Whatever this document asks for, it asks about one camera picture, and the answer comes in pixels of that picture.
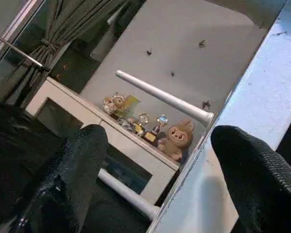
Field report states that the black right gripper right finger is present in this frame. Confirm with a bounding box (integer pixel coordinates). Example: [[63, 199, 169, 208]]
[[210, 125, 291, 233]]

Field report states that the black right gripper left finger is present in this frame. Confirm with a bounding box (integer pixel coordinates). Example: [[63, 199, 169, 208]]
[[19, 124, 110, 233]]

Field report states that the white plastic table top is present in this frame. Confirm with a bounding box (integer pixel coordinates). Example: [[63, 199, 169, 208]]
[[145, 0, 291, 233]]

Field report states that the black work mat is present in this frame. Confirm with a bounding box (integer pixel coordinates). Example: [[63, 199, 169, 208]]
[[0, 99, 148, 233]]

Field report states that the white glass-door cabinet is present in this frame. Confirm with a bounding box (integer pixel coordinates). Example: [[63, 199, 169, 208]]
[[25, 77, 182, 204]]

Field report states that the clear glass ornament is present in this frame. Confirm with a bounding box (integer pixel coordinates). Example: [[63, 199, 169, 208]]
[[118, 116, 136, 132]]

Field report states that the beige plush toy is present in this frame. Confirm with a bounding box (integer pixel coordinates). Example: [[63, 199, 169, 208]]
[[157, 117, 196, 162]]

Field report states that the floral plush bear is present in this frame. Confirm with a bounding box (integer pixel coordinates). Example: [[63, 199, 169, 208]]
[[102, 91, 127, 116]]

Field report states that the yellow green box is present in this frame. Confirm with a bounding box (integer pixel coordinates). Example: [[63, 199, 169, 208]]
[[121, 95, 142, 117]]

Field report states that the thin silver metal rod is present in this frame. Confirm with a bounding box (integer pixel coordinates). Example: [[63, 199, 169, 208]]
[[0, 31, 51, 72]]

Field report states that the grey curtain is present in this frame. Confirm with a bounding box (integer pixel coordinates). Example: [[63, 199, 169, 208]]
[[4, 0, 127, 107]]

